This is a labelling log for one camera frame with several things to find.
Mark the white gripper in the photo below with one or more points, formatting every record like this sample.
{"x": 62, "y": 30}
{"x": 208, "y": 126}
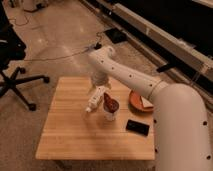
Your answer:
{"x": 100, "y": 82}

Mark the white plastic bottle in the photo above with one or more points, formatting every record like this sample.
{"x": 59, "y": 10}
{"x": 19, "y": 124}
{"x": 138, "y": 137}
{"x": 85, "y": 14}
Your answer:
{"x": 95, "y": 98}

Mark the white cup with brown contents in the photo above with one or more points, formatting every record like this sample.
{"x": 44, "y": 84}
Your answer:
{"x": 110, "y": 107}

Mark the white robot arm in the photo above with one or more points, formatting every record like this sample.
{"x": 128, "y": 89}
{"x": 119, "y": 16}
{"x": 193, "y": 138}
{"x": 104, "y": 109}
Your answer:
{"x": 181, "y": 130}

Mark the black power adapter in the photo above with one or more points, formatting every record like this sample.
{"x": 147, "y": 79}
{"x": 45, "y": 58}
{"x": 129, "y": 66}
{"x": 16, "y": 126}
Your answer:
{"x": 97, "y": 46}

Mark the black floor mat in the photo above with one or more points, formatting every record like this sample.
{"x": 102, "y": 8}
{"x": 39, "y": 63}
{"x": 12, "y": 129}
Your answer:
{"x": 115, "y": 35}

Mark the black smartphone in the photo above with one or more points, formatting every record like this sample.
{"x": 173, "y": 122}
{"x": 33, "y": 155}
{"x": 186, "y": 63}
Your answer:
{"x": 137, "y": 127}

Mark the wooden table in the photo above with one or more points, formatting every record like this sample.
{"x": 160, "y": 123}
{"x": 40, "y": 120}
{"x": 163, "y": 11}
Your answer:
{"x": 71, "y": 133}

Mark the black office chair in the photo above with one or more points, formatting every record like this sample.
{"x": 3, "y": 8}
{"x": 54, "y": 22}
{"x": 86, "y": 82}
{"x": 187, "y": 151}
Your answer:
{"x": 12, "y": 48}

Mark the long metal rail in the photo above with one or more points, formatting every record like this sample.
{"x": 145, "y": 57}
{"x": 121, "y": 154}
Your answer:
{"x": 181, "y": 31}

